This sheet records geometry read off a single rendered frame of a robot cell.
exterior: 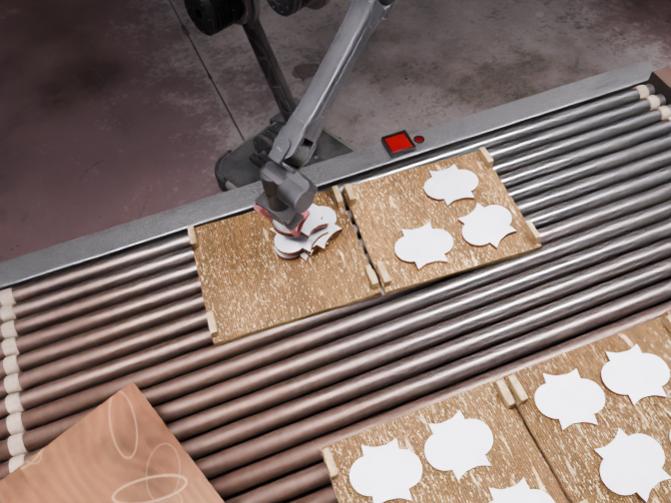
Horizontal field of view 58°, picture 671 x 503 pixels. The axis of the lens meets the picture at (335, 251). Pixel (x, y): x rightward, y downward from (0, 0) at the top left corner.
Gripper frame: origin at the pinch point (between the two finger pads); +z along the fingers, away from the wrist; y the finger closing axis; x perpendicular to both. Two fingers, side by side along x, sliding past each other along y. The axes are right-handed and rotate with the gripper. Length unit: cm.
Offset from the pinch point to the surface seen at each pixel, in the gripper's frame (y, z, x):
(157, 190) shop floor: 127, 104, -31
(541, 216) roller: -45, 12, -47
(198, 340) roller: 1.5, 11.2, 32.0
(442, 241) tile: -30.0, 8.9, -23.7
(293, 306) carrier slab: -11.5, 9.5, 12.4
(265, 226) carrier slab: 10.1, 9.7, -1.6
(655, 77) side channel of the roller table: -48, 11, -112
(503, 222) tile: -39, 9, -38
